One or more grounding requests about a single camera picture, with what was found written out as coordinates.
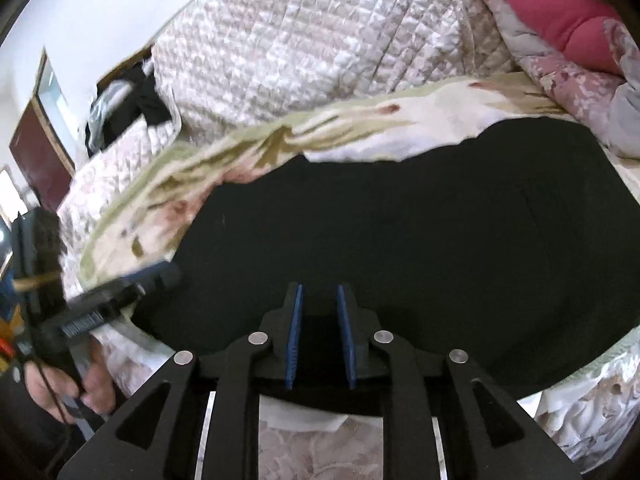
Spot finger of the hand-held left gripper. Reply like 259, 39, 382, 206
125, 259, 182, 302

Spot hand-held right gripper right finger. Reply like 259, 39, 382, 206
335, 282, 585, 480

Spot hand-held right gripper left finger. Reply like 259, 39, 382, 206
56, 282, 306, 480

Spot black pants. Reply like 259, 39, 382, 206
131, 117, 640, 401

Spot person's left hand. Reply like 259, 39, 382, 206
24, 335, 115, 418

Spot pink lace sheet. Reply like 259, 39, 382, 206
192, 390, 443, 480

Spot dark red door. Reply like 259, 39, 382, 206
9, 97, 76, 201

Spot black garment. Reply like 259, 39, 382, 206
85, 62, 173, 156

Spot light blue garment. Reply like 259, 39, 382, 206
87, 80, 133, 133

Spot cream fleece blanket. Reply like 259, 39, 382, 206
75, 72, 640, 411

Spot white quilted bedspread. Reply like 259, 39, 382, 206
55, 0, 521, 241

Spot pink floral comforter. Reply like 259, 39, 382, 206
475, 0, 640, 161

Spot pink pillow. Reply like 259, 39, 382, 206
507, 0, 626, 73

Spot black cable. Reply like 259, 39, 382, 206
27, 340, 76, 428

